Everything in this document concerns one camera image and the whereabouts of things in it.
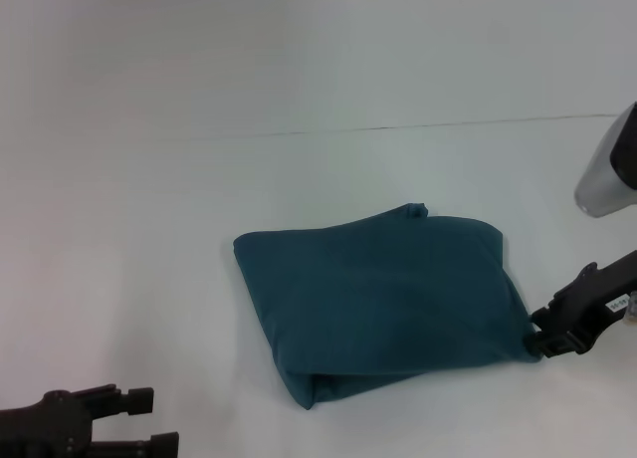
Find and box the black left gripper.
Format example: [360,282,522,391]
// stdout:
[0,383,180,458]

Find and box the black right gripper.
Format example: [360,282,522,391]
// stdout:
[524,249,637,358]

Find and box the blue teal t-shirt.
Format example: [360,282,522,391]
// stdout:
[232,202,543,412]

